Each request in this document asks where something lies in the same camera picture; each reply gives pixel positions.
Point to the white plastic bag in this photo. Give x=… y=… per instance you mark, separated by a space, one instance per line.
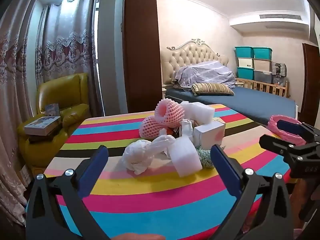
x=140 y=155

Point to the checkered bag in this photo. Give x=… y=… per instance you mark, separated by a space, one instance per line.
x=279 y=68

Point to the stack of plastic storage boxes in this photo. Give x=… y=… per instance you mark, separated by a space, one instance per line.
x=253 y=65

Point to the wooden crib rail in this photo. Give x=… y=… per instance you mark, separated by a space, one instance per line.
x=262 y=86

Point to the dark wooden wardrobe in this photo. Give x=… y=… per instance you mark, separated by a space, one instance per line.
x=140 y=55

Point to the striped colourful tablecloth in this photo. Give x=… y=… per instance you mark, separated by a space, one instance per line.
x=162 y=195

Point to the pink foam fruit net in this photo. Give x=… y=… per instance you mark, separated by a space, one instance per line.
x=167 y=112
x=151 y=127

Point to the orange wrapper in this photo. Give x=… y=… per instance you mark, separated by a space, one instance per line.
x=170 y=130

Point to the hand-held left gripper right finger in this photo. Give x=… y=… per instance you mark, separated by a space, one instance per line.
x=225 y=170

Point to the yellow leather armchair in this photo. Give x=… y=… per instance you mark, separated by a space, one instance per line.
x=72 y=115

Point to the lilac striped duvet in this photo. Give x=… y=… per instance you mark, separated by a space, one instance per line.
x=207 y=72

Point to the dark wooden door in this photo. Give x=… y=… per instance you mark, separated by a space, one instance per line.
x=311 y=80

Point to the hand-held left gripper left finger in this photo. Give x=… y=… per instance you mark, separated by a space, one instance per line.
x=96 y=165

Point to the pink plastic bag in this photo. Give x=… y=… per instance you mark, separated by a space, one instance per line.
x=273 y=125

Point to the white flat box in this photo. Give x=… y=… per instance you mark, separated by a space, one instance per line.
x=42 y=125

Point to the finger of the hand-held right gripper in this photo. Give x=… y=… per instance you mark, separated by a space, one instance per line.
x=290 y=126
x=275 y=142

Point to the striped beige pillow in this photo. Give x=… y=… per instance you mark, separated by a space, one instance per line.
x=212 y=88

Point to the white and pink box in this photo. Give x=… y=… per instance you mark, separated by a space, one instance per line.
x=208 y=135

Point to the green patterned wrapper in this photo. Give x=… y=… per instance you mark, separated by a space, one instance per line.
x=205 y=157

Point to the bed with blue sheet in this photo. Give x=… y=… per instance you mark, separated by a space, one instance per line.
x=250 y=102

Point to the tufted beige headboard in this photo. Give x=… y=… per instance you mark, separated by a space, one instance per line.
x=192 y=52

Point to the person's right forearm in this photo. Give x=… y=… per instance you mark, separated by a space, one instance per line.
x=301 y=192

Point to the blue picture booklet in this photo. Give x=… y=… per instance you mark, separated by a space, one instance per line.
x=52 y=110

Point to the lace patterned curtain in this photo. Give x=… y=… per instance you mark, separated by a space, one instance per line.
x=12 y=105
x=67 y=50

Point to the air vent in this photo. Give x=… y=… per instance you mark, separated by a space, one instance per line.
x=280 y=16

